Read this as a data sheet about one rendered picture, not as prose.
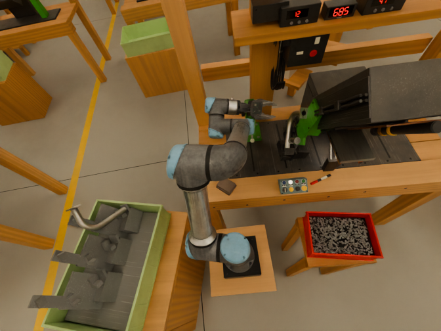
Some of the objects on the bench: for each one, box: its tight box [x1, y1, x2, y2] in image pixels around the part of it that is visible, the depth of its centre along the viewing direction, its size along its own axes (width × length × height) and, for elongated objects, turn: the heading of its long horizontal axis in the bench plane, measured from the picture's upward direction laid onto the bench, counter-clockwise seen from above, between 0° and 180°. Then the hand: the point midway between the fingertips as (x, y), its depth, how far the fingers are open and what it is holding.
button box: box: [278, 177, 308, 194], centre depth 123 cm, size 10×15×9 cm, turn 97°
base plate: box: [226, 119, 421, 179], centre depth 139 cm, size 42×110×2 cm, turn 97°
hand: (273, 110), depth 111 cm, fingers open, 5 cm apart
